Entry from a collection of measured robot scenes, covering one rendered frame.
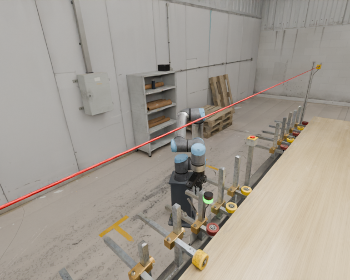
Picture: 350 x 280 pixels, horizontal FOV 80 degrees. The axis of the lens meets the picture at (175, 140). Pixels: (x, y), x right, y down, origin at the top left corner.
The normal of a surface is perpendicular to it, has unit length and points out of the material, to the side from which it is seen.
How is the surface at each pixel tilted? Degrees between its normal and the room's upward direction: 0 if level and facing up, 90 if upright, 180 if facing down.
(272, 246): 0
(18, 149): 90
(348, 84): 90
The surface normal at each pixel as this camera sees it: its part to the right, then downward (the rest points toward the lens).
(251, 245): -0.04, -0.91
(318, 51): -0.65, 0.33
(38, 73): 0.76, 0.23
